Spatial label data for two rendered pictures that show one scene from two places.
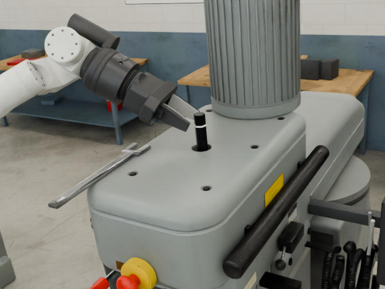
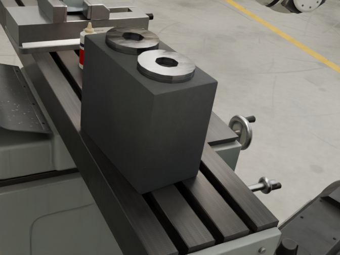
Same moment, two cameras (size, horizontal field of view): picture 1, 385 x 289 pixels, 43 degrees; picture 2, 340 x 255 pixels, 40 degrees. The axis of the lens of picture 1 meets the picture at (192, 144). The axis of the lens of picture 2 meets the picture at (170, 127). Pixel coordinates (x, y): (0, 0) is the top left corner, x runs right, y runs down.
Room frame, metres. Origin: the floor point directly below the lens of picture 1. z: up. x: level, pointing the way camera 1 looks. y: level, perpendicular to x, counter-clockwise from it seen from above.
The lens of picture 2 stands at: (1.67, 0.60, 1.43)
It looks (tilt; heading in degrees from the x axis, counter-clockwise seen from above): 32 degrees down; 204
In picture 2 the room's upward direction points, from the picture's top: 10 degrees clockwise
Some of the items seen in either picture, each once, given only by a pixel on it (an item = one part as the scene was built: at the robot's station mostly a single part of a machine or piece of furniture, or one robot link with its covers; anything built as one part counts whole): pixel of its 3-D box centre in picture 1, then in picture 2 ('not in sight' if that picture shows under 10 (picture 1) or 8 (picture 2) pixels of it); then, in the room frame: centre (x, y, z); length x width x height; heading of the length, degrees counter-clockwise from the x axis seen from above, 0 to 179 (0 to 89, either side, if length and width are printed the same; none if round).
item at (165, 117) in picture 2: not in sight; (142, 102); (1.06, 0.27, 1.03); 0.22 x 0.12 x 0.20; 64
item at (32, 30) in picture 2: not in sight; (79, 16); (0.73, -0.13, 0.98); 0.35 x 0.15 x 0.11; 149
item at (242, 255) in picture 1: (283, 199); not in sight; (0.79, -0.16, 1.79); 0.45 x 0.04 x 0.04; 147
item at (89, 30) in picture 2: not in sight; (88, 45); (0.86, 0.00, 0.98); 0.04 x 0.04 x 0.11
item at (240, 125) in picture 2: not in sight; (230, 134); (0.42, 0.25, 0.63); 0.16 x 0.12 x 0.12; 147
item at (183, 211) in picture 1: (208, 181); not in sight; (0.85, -0.02, 1.81); 0.47 x 0.26 x 0.16; 147
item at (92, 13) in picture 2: not in sight; (89, 3); (0.71, -0.11, 1.02); 0.12 x 0.06 x 0.04; 59
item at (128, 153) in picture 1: (102, 172); not in sight; (0.77, 0.16, 1.89); 0.24 x 0.04 x 0.01; 148
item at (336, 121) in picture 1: (294, 152); not in sight; (1.26, -0.29, 1.66); 0.80 x 0.23 x 0.20; 147
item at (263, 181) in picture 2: not in sight; (254, 187); (0.47, 0.39, 0.51); 0.22 x 0.06 x 0.06; 147
